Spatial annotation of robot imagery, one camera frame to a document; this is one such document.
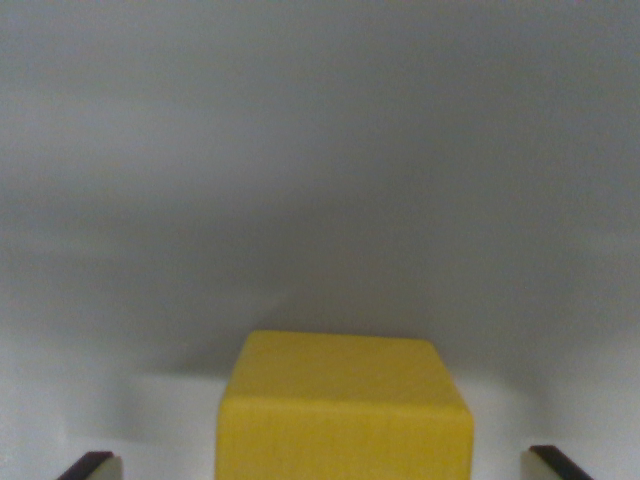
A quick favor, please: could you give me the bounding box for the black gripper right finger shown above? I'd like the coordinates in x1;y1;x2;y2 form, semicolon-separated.
519;444;595;480

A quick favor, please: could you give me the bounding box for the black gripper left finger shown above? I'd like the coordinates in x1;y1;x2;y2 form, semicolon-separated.
56;451;124;480

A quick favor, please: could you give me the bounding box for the yellow wooden cube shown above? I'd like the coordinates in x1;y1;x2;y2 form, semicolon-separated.
213;329;475;480

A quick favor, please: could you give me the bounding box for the grey plastic bin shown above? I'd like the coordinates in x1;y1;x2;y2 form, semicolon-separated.
0;0;640;480

